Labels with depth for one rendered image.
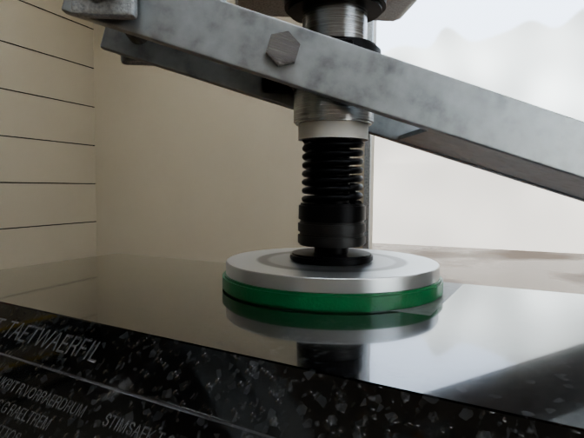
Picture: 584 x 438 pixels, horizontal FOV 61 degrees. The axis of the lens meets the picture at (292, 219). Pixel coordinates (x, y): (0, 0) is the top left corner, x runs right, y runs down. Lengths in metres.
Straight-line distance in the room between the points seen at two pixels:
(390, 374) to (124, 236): 6.60
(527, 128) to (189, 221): 5.82
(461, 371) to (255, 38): 0.31
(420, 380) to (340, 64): 0.28
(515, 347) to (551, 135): 0.23
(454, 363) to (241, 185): 5.58
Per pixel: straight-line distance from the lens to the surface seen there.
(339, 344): 0.33
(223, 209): 5.96
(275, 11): 0.62
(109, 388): 0.36
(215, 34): 0.46
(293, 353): 0.31
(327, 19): 0.50
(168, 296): 0.47
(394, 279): 0.43
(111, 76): 7.07
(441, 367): 0.31
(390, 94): 0.47
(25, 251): 6.44
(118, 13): 0.45
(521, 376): 0.31
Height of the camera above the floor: 0.97
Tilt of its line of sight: 4 degrees down
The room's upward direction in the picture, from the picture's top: 1 degrees clockwise
